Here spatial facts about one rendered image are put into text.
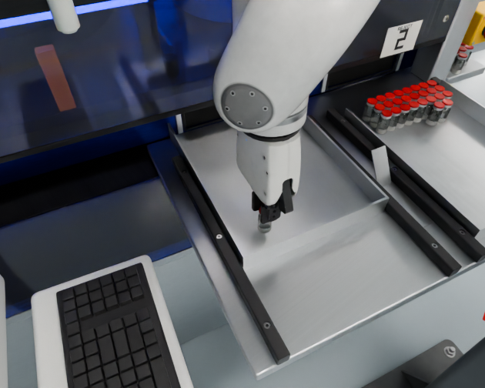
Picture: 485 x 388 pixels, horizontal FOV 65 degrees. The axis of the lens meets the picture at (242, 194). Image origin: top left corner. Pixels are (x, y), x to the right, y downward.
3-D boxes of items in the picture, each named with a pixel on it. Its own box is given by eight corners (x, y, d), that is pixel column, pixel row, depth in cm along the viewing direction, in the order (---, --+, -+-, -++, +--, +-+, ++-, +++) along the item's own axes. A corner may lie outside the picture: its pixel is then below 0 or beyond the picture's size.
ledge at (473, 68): (406, 59, 102) (407, 52, 100) (442, 49, 105) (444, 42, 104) (445, 85, 93) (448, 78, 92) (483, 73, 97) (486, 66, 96)
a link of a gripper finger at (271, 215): (260, 191, 53) (259, 222, 58) (271, 206, 51) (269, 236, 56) (280, 183, 54) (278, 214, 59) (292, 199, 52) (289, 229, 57)
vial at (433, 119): (423, 121, 80) (431, 102, 77) (431, 118, 81) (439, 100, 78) (430, 127, 79) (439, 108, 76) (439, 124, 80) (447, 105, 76)
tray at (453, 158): (342, 122, 81) (346, 108, 78) (436, 92, 88) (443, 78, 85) (469, 243, 60) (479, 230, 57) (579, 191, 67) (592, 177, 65)
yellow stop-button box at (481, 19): (444, 34, 90) (457, 1, 85) (466, 28, 93) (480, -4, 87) (469, 48, 86) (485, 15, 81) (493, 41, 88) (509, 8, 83)
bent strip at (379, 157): (362, 174, 70) (371, 149, 66) (376, 168, 71) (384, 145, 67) (418, 229, 62) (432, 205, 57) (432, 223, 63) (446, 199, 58)
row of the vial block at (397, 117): (372, 129, 79) (379, 111, 75) (439, 107, 84) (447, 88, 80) (379, 135, 77) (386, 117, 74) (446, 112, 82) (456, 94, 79)
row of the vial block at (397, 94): (359, 117, 81) (364, 98, 78) (424, 96, 86) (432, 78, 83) (366, 123, 80) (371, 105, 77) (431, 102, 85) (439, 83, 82)
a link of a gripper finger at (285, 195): (272, 153, 48) (259, 162, 53) (294, 212, 47) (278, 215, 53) (281, 151, 48) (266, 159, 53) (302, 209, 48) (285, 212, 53)
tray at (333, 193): (169, 137, 77) (167, 123, 75) (282, 104, 85) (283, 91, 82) (243, 270, 57) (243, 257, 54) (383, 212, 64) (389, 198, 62)
